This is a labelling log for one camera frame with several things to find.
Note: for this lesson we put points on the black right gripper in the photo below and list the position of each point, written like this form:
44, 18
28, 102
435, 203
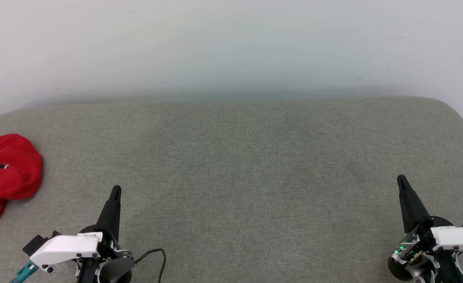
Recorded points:
416, 251

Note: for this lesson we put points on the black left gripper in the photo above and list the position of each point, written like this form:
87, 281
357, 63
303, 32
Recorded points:
111, 247

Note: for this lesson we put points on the red white basketball jersey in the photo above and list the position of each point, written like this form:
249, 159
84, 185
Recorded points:
15, 173

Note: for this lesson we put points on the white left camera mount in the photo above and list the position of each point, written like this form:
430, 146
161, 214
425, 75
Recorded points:
66, 247

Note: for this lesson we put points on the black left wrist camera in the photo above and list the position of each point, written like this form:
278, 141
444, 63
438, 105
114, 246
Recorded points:
35, 244

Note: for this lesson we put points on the teal left camera connector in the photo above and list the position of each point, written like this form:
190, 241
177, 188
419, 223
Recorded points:
25, 271

